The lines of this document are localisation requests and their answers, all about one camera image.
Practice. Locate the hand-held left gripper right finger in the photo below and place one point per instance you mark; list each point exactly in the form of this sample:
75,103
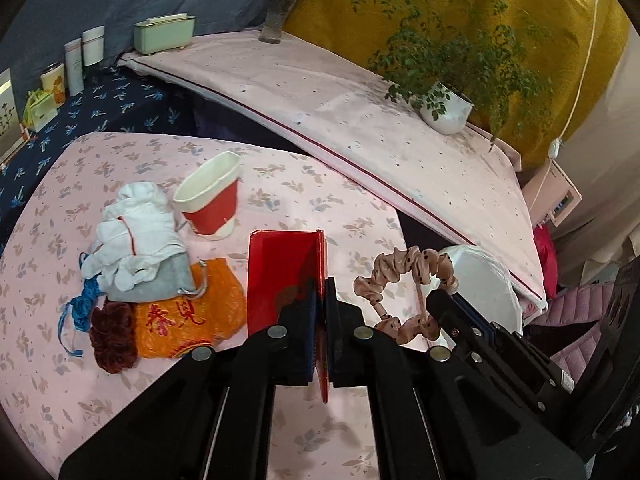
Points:
345,340

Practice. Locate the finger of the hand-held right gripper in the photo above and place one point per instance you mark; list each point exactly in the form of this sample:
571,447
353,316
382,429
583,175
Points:
445,312
505,342

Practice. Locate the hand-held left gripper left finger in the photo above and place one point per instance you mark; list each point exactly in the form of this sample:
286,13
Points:
300,330

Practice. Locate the white bin with plastic liner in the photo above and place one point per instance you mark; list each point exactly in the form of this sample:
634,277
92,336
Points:
485,280

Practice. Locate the red cardboard box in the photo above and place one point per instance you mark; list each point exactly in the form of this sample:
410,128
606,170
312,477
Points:
280,270

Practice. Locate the pink dotted scrunchie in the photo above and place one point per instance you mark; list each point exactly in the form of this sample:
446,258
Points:
395,262

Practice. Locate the red and white paper cup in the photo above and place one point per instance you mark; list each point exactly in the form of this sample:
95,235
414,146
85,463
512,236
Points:
210,215

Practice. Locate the red cloth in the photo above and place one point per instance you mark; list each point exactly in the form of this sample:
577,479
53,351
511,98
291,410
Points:
545,260

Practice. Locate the orange embroidered pouch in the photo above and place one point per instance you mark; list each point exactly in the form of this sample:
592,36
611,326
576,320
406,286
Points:
200,310

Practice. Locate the grey cloth pouch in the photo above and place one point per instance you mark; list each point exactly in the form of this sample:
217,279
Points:
165,275

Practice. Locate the pink box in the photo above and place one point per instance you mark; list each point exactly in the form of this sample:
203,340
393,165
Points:
545,190

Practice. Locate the dark red scrunchie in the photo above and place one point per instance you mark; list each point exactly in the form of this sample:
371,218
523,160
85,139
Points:
112,335

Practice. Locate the white cotton gloves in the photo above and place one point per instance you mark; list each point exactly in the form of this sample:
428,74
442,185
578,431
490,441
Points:
135,220

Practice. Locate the green plant in white pot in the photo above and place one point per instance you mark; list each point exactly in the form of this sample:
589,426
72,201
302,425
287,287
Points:
445,105

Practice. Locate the pink pillow with red piping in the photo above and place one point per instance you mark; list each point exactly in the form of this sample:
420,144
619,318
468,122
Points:
325,105

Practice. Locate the navy printed cloth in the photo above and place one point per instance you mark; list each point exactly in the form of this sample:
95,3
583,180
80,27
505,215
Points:
100,105

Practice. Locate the glass vase with pink flowers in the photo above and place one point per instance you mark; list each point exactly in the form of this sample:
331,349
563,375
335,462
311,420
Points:
275,20

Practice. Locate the yellow blanket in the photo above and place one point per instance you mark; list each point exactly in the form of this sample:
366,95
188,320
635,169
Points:
340,5

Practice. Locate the green tissue box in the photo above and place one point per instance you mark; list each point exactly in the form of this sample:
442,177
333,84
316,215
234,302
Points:
162,35

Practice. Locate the small green wrapped box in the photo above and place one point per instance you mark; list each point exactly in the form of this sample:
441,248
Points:
40,110

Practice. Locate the white tall tube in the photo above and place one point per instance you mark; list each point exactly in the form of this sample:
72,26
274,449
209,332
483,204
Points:
74,67

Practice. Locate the orange printed tin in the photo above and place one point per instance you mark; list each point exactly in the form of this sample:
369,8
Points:
52,85

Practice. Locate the white jar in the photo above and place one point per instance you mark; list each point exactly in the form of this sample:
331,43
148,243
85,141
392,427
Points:
93,47

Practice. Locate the framed flower picture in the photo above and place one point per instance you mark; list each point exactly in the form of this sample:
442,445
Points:
9,120

